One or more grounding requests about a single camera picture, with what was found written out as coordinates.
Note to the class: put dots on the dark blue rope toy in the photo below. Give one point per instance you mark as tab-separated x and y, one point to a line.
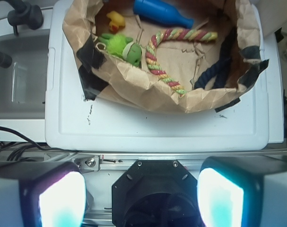
219	70

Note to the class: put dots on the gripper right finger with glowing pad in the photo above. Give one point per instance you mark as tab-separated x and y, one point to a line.
243	191

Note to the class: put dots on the green plush animal toy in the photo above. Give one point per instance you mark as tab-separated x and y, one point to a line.
123	47

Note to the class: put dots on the brown paper bag liner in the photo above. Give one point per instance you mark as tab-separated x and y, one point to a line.
173	57

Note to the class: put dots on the black octagonal mount plate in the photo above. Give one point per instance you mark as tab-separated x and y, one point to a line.
155	194

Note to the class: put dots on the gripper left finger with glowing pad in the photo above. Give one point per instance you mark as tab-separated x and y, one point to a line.
41	194

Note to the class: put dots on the blue plastic bottle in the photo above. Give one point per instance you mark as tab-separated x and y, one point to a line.
162	13

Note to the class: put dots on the white plastic bin lid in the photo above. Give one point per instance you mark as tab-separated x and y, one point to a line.
71	122

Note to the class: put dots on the yellow rubber duck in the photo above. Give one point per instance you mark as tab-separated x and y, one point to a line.
117	21

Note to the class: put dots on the aluminium extrusion rail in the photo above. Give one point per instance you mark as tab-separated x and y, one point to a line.
97	161

